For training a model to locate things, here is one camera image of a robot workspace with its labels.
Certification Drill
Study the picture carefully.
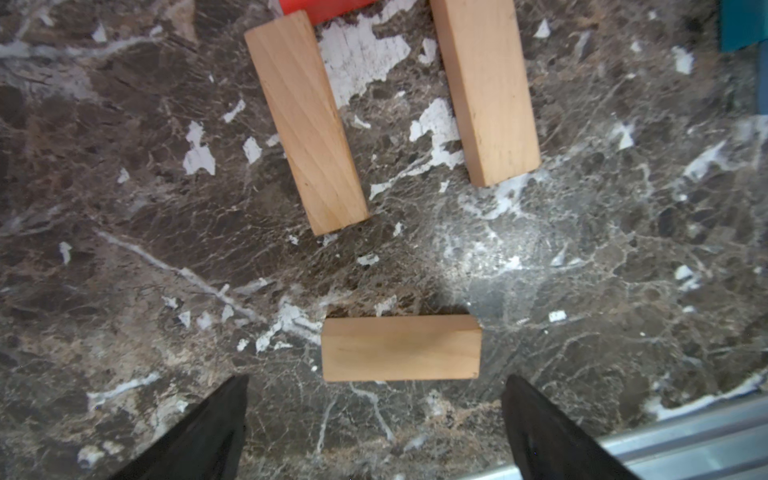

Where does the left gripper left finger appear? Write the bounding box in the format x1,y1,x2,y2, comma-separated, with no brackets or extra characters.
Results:
112,375,249,479

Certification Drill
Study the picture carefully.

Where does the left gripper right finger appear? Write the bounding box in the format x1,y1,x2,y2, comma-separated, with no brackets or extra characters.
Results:
501,374,636,479

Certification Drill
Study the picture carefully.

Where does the wooden block bottom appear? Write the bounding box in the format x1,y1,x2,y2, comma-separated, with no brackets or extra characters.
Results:
321,315,483,382

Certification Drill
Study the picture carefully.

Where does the wooden block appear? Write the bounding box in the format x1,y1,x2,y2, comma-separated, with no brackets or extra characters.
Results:
321,315,483,382
430,0,541,187
244,11,369,236

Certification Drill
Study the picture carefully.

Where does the red block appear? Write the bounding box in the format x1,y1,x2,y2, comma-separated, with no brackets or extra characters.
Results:
279,0,375,25

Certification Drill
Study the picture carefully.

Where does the teal block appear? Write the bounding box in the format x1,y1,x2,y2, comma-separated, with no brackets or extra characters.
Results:
720,0,767,52

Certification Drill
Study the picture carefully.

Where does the blue block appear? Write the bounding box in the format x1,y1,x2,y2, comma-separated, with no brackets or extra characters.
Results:
756,40,768,116

